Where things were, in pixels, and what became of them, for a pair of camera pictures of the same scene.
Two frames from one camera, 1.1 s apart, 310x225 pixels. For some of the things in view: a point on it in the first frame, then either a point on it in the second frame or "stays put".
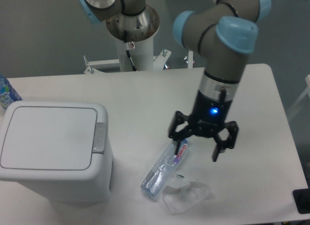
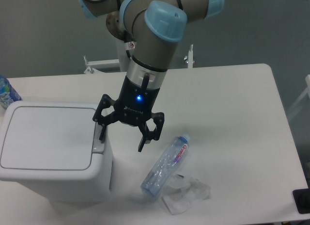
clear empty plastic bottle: (164, 168) stays put
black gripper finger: (175, 120) → (106, 101)
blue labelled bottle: (8, 94) stays put
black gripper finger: (233, 129) → (147, 136)
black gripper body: (209, 114) → (135, 103)
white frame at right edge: (307, 91) stays put
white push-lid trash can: (60, 150) stays put
